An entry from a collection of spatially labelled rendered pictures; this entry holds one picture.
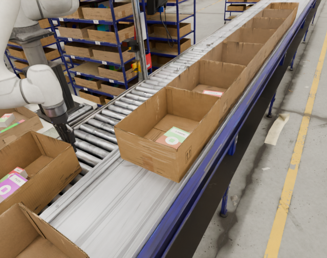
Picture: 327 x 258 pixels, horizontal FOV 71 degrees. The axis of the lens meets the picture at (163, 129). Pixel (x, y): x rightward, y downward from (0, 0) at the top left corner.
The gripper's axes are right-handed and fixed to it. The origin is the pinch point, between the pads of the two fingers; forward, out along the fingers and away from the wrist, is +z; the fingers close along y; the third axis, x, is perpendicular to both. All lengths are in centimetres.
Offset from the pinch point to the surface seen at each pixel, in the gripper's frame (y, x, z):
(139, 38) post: 27, -97, -23
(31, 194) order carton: -8.8, 27.1, -0.3
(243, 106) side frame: -64, -63, -6
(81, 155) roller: 3.3, -4.9, 10.8
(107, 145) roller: -3.9, -18.0, 10.7
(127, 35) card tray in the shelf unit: 74, -136, -12
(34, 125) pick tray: 46.3, -6.8, 5.9
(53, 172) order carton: -7.7, 15.6, -1.4
